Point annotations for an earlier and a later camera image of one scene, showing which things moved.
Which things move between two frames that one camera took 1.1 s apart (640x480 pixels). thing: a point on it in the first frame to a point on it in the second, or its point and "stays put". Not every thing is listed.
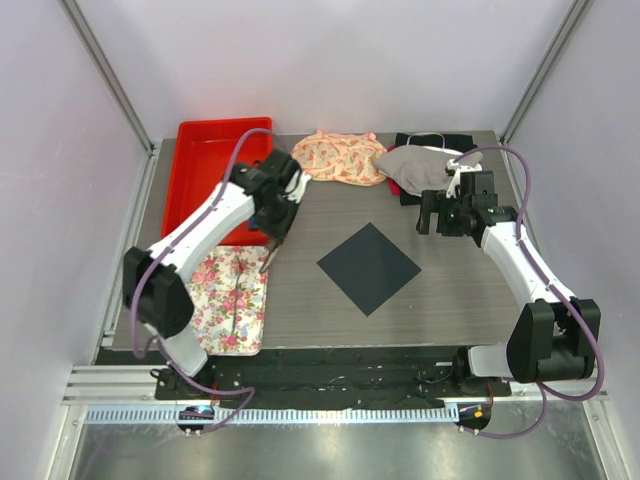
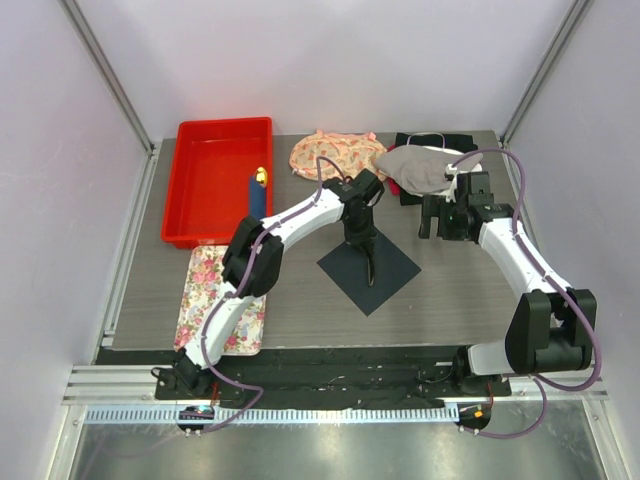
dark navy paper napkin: [368, 268] stays put
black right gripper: [435, 201] stays put
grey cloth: [414, 169] stays put
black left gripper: [277, 232] to [365, 240]
